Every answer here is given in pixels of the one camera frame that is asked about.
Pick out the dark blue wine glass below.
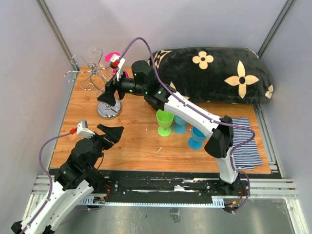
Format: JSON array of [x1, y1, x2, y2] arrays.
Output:
[[188, 126, 207, 150]]

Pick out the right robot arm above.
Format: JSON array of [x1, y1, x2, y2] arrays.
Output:
[[97, 59, 240, 195]]

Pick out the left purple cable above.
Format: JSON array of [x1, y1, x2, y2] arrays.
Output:
[[21, 133, 74, 232]]

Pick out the chrome wine glass rack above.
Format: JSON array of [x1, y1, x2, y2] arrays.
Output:
[[64, 55, 122, 119]]

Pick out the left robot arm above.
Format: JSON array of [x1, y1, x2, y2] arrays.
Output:
[[11, 120, 124, 234]]

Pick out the purple cable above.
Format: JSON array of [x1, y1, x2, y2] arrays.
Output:
[[21, 133, 74, 232], [119, 37, 256, 208]]

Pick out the blue striped cloth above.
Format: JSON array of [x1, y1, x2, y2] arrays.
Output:
[[233, 127, 262, 170]]

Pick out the green wine glass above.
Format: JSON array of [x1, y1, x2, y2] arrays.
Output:
[[156, 110, 174, 137]]

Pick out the black floral pillow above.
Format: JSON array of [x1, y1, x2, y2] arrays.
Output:
[[147, 47, 273, 104]]

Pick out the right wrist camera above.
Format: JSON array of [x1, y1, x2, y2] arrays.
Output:
[[109, 54, 125, 81]]

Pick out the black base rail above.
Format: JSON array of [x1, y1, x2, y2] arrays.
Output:
[[70, 169, 278, 208]]

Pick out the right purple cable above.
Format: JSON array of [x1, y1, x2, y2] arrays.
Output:
[[119, 37, 256, 208]]

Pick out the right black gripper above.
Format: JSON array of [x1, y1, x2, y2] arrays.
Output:
[[97, 67, 147, 106]]

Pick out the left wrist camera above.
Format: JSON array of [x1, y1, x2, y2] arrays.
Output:
[[69, 120, 95, 139]]

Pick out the light blue wine glass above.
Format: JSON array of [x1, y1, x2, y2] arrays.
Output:
[[173, 115, 187, 134]]

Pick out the pink wine glass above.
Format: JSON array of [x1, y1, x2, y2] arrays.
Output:
[[104, 52, 129, 82]]

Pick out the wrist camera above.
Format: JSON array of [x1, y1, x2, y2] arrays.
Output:
[[69, 120, 95, 139], [109, 54, 125, 81]]

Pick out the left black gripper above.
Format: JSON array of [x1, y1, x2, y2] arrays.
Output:
[[85, 123, 124, 170]]

